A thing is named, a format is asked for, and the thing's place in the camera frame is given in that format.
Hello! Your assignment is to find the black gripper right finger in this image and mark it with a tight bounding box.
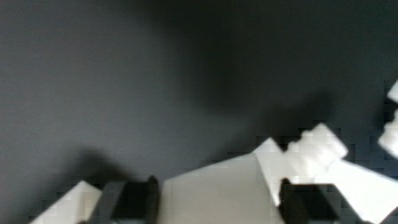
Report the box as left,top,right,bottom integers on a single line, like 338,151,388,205
278,179,372,224

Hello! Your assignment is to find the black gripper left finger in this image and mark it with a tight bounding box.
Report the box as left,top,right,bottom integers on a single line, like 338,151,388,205
86,176,161,224

